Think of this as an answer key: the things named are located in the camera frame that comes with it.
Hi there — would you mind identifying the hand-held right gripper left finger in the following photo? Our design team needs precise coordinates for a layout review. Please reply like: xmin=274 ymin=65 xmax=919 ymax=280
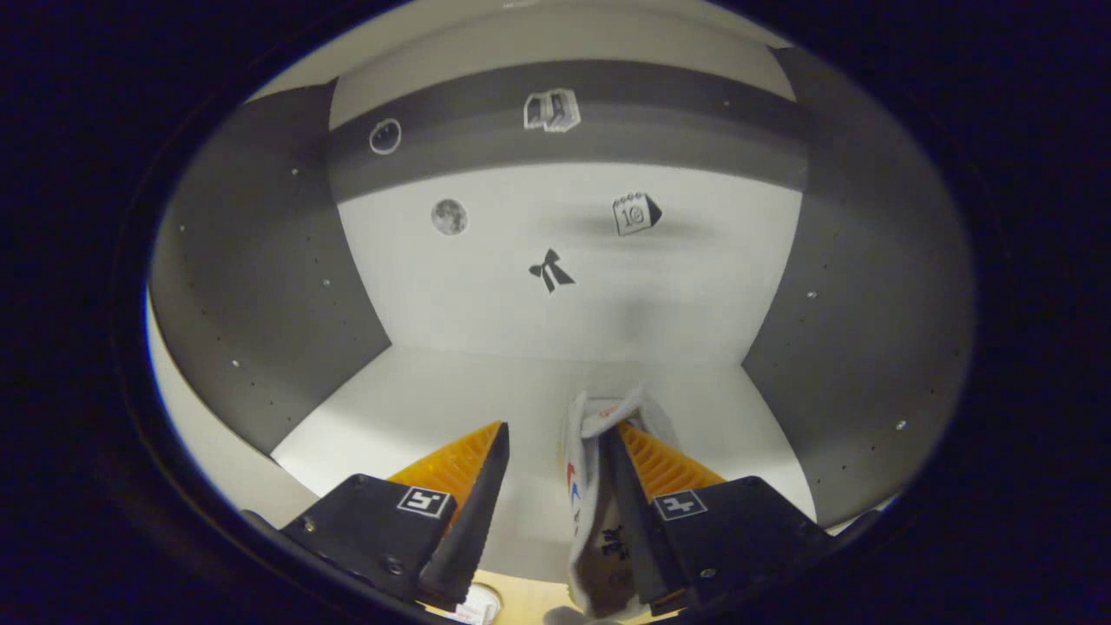
xmin=243 ymin=421 xmax=511 ymax=613

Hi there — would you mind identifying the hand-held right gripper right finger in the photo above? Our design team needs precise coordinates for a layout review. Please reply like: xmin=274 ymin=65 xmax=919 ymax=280
xmin=599 ymin=421 xmax=838 ymax=617

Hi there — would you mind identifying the white shoe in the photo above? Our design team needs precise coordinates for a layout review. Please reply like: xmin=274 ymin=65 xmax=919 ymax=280
xmin=451 ymin=583 xmax=504 ymax=625
xmin=558 ymin=386 xmax=687 ymax=622

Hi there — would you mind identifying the grey shoe cabinet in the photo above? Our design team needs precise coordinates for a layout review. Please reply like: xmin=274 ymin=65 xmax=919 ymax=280
xmin=146 ymin=0 xmax=977 ymax=584

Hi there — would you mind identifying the grey cabinet door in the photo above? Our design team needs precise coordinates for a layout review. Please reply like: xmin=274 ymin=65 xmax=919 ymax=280
xmin=146 ymin=291 xmax=320 ymax=529

